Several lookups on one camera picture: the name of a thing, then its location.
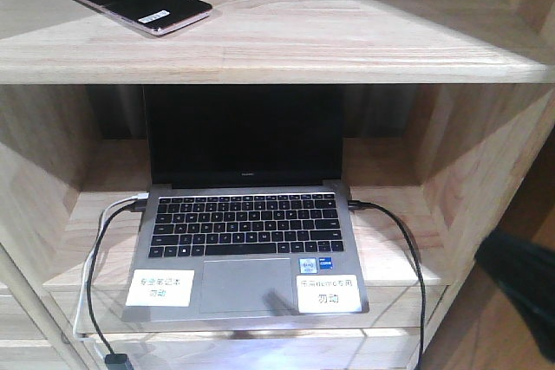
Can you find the black foldable smartphone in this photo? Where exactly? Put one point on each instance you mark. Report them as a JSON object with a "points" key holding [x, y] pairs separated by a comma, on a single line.
{"points": [[155, 17]]}

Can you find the wooden shelf desk unit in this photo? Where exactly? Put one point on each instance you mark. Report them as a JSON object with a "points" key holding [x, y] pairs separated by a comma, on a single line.
{"points": [[484, 107]]}

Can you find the silver laptop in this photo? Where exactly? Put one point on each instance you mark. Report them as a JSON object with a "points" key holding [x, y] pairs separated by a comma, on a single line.
{"points": [[246, 191]]}

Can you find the white laptop label right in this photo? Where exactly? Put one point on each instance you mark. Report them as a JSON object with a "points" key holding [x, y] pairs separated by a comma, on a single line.
{"points": [[328, 294]]}

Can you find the white laptop label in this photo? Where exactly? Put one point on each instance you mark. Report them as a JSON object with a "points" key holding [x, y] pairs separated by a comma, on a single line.
{"points": [[160, 288], [328, 294]]}

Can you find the white laptop label left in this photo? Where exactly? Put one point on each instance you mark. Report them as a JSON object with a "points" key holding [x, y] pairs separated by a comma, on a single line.
{"points": [[160, 288]]}

